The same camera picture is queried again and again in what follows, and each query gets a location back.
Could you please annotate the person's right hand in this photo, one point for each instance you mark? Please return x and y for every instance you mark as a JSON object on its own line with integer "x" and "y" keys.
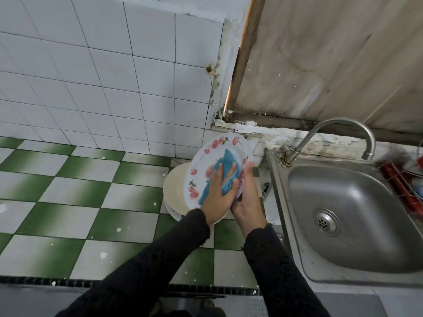
{"x": 249, "y": 211}

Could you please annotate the person's left hand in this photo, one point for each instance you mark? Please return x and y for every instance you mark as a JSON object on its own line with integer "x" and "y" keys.
{"x": 214, "y": 201}

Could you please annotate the person's right thumb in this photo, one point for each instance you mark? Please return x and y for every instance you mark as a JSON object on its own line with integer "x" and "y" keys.
{"x": 249, "y": 176}

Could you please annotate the person's left thumb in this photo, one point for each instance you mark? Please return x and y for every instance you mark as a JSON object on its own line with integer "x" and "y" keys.
{"x": 235, "y": 187}

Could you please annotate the blue cleaning cloth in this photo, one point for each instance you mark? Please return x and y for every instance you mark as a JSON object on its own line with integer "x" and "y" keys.
{"x": 228, "y": 160}

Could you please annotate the white floral plate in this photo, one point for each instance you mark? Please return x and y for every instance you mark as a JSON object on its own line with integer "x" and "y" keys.
{"x": 203, "y": 161}

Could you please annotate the person's right forearm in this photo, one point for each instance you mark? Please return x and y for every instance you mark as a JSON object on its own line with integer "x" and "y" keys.
{"x": 281, "y": 277}

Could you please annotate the person's left forearm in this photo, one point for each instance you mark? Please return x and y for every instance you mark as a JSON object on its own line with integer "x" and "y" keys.
{"x": 145, "y": 270}

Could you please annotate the cream plate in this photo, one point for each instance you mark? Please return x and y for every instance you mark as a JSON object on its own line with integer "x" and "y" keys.
{"x": 175, "y": 191}

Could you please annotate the plain white plate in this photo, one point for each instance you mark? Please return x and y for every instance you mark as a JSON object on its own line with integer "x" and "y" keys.
{"x": 172, "y": 213}

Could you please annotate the metal sink drain strainer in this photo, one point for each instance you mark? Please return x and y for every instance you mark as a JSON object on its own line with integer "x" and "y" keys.
{"x": 327, "y": 222}

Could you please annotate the curved metal faucet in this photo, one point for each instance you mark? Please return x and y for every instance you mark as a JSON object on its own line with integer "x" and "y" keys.
{"x": 333, "y": 123}

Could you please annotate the stainless steel sink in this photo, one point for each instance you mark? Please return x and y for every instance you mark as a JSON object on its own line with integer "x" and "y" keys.
{"x": 360, "y": 201}

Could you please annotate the white and blue bowl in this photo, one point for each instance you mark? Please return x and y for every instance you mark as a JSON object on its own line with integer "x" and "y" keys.
{"x": 418, "y": 188}

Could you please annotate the marble pattern wall board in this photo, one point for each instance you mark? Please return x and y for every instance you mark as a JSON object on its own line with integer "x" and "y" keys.
{"x": 330, "y": 62}

